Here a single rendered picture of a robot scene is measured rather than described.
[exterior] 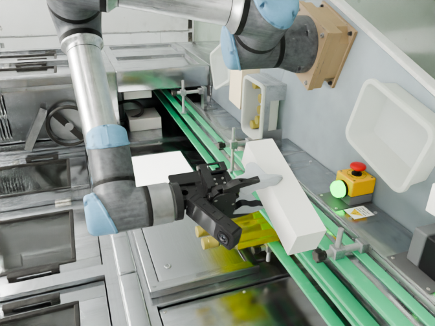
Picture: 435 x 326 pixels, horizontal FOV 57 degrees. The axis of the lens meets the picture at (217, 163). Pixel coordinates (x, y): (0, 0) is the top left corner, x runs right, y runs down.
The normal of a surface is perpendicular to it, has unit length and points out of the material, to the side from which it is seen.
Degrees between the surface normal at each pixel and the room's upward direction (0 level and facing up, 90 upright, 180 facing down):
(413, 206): 0
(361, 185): 90
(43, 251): 90
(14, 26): 90
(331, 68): 90
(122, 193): 101
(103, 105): 111
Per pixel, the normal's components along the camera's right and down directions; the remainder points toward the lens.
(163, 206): 0.32, 0.03
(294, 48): 0.02, 0.38
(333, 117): -0.94, 0.14
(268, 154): 0.13, -0.69
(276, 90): 0.34, 0.43
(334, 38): 0.31, 0.71
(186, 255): 0.02, -0.90
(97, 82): 0.56, -0.33
